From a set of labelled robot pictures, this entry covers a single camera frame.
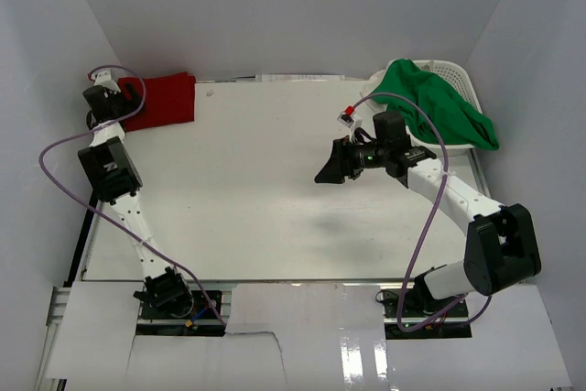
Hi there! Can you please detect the white plastic laundry basket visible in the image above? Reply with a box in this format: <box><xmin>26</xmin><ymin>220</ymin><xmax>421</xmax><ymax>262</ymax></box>
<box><xmin>383</xmin><ymin>58</ymin><xmax>483</xmax><ymax>157</ymax></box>

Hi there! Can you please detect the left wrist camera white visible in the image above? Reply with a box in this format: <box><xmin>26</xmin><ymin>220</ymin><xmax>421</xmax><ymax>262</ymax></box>
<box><xmin>88</xmin><ymin>68</ymin><xmax>121</xmax><ymax>92</ymax></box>

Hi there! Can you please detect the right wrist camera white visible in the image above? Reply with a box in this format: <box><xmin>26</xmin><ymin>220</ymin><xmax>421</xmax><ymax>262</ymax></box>
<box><xmin>337</xmin><ymin>105</ymin><xmax>363</xmax><ymax>142</ymax></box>

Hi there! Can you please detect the white t shirt in basket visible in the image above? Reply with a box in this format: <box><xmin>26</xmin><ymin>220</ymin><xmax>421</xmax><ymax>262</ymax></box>
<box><xmin>360</xmin><ymin>69</ymin><xmax>387</xmax><ymax>98</ymax></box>

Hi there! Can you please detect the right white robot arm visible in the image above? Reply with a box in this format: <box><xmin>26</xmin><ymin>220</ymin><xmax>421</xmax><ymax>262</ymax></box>
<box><xmin>314</xmin><ymin>111</ymin><xmax>542</xmax><ymax>310</ymax></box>

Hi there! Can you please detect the green t shirt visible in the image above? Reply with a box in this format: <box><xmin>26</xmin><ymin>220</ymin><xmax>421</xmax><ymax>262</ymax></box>
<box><xmin>371</xmin><ymin>59</ymin><xmax>500</xmax><ymax>151</ymax></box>

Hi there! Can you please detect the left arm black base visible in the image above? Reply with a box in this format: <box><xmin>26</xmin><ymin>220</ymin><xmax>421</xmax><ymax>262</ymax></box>
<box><xmin>133</xmin><ymin>280</ymin><xmax>224</xmax><ymax>337</ymax></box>

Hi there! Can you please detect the red t shirt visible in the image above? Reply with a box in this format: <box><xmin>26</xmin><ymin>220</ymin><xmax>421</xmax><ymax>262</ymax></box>
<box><xmin>122</xmin><ymin>72</ymin><xmax>196</xmax><ymax>132</ymax></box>

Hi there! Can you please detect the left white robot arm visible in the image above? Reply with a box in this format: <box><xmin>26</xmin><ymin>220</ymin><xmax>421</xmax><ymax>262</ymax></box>
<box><xmin>78</xmin><ymin>82</ymin><xmax>194</xmax><ymax>318</ymax></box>

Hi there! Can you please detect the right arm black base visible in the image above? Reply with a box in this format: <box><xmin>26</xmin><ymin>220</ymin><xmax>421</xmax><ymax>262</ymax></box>
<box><xmin>374</xmin><ymin>288</ymin><xmax>472</xmax><ymax>341</ymax></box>

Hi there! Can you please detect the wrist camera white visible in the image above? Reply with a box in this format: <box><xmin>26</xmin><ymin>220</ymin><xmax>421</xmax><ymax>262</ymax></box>
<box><xmin>337</xmin><ymin>105</ymin><xmax>363</xmax><ymax>142</ymax></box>
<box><xmin>88</xmin><ymin>68</ymin><xmax>121</xmax><ymax>92</ymax></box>

